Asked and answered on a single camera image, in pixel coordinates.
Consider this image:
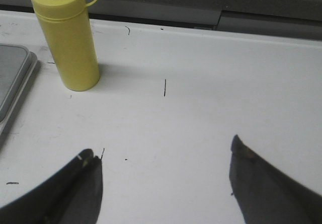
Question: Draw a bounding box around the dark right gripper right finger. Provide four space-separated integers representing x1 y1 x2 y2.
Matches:
229 135 321 223

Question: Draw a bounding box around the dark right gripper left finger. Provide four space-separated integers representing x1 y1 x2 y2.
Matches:
1 148 103 223

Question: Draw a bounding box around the yellow squeeze bottle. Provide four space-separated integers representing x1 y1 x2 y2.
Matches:
31 0 100 91

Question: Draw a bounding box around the silver electronic kitchen scale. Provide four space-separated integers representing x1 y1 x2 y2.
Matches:
1 43 39 146

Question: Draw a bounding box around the grey stone counter shelf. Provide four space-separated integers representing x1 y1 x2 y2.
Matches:
0 0 322 40

